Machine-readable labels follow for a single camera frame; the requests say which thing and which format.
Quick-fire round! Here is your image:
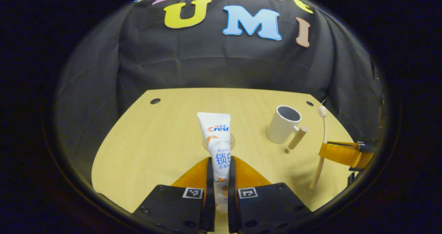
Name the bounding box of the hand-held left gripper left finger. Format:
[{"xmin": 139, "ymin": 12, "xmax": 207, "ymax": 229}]
[{"xmin": 132, "ymin": 156, "xmax": 216, "ymax": 234}]

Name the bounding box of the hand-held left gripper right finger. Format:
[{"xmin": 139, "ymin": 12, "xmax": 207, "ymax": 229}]
[{"xmin": 227, "ymin": 156, "xmax": 314, "ymax": 234}]

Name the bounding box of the beige toothbrush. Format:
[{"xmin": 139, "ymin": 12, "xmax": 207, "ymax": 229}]
[{"xmin": 309, "ymin": 106, "xmax": 328, "ymax": 189}]

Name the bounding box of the round brown coaster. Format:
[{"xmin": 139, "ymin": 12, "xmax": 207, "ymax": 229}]
[{"xmin": 202, "ymin": 134, "xmax": 236, "ymax": 152}]

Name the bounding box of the white cup with wooden handle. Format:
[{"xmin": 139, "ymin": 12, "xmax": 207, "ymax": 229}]
[{"xmin": 266, "ymin": 105, "xmax": 308, "ymax": 150}]

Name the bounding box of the white toothpaste tube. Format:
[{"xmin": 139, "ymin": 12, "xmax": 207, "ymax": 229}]
[{"xmin": 197, "ymin": 112, "xmax": 232, "ymax": 214}]

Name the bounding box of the black backdrop cloth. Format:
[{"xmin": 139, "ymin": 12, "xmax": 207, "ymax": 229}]
[{"xmin": 55, "ymin": 0, "xmax": 385, "ymax": 179}]

